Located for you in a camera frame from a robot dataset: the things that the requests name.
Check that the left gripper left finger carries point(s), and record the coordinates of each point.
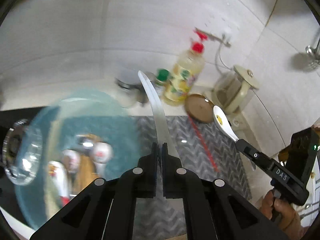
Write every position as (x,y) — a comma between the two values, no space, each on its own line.
(105,209)

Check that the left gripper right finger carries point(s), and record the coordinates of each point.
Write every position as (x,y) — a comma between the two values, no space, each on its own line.
(213,209)

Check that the wooden spatula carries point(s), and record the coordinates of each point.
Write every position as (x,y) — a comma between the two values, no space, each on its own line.
(86,172)

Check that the white spoon bear print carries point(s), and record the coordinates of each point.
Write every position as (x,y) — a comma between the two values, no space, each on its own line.
(58,174)

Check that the red chopstick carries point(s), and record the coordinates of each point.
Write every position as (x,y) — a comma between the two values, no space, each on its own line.
(203,143)

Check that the large white plastic ladle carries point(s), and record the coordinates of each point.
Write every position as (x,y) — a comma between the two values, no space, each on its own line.
(163,135)

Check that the white spoon yellow duck print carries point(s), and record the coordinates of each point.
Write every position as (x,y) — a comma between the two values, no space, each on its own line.
(223,124)

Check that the person right hand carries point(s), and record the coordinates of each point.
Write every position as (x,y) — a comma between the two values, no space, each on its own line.
(290,221)

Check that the white spoon mushroom print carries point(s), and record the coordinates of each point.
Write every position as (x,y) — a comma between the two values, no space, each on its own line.
(101,154)

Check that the grey herringbone place mat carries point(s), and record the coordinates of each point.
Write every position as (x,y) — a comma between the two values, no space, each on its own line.
(157,218)

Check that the small white spoon red print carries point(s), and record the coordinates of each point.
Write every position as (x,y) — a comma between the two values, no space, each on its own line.
(71,161)

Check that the teal translucent plastic bowl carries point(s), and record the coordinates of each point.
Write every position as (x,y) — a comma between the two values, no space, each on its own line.
(54,129)

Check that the brown ceramic plate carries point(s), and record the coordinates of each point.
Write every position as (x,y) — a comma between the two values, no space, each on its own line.
(199,108)

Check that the beige glass electric kettle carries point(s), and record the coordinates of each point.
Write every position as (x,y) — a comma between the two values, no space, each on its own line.
(232,88)

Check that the hanging metal ladle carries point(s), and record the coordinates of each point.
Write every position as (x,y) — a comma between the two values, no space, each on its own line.
(307,61)

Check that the glass jar black clasp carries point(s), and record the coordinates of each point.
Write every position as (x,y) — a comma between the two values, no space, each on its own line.
(129,88)

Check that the green cap spice bottle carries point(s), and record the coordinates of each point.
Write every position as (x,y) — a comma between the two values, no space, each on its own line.
(160,81)

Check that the yellow dish soap bottle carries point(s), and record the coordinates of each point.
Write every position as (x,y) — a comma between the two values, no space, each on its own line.
(185,71)

